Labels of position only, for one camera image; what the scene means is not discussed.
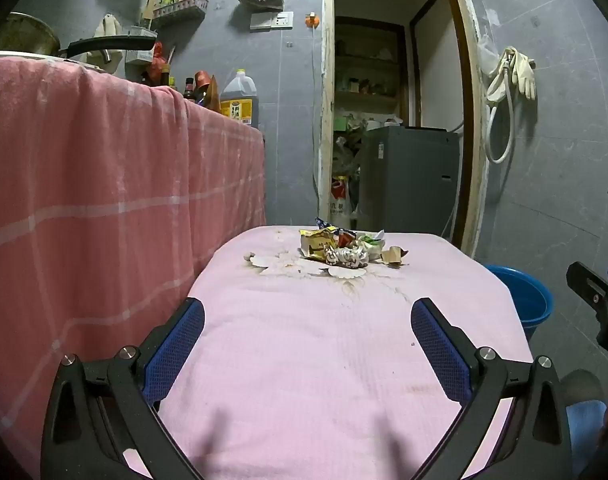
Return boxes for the pale pink floral cloth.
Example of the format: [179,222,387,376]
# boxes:
[121,225,535,480]

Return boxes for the pan with black handle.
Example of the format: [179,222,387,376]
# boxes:
[0,35,157,70]

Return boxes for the metal pot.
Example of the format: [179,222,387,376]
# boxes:
[0,11,62,57]

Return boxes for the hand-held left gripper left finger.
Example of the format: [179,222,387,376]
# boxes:
[40,297,206,480]

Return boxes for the green white wrapper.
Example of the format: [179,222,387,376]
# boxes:
[356,230,387,256]

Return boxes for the white patterned wrapper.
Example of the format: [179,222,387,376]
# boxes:
[324,245,369,268]

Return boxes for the pink checked cloth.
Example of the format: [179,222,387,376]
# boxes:
[0,55,267,466]

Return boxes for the cooking oil jug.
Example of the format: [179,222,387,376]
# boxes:
[220,69,259,127]

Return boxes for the white hose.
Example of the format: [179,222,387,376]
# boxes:
[485,47,516,165]

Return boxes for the clear hanging plastic bag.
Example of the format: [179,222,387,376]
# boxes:
[476,32,500,78]

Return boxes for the cream hanging rag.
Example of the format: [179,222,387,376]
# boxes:
[92,14,123,63]

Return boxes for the white cable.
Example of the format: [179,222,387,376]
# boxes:
[310,27,319,211]

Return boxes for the door frame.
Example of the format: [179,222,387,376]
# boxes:
[318,0,487,261]

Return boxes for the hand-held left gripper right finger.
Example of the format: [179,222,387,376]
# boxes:
[410,297,572,480]

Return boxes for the brown paper scrap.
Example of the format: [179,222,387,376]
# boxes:
[381,246,409,267]

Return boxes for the white wall holder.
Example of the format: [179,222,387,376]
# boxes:
[125,27,157,66]

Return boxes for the yellow snack wrapper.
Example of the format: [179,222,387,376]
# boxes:
[299,227,342,261]

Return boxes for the white wall basket with packets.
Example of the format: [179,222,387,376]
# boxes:
[151,0,209,28]

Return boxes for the cream rubber gloves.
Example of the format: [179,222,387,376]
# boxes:
[504,47,537,101]

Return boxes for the wooden shelf unit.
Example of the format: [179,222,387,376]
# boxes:
[334,17,409,113]

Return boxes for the red hanging bag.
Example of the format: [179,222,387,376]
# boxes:
[151,42,172,86]

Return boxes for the blue snack wrapper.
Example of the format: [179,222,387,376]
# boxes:
[315,217,357,241]

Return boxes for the person's blue clothing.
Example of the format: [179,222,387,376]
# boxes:
[566,400,608,463]

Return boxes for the red white sack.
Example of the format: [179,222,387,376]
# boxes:
[330,175,352,228]

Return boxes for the grey washing machine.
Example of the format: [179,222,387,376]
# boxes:
[359,126,462,238]

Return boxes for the wall socket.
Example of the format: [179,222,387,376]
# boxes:
[250,11,295,32]

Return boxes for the blue bucket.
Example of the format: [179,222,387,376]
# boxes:
[484,264,554,343]

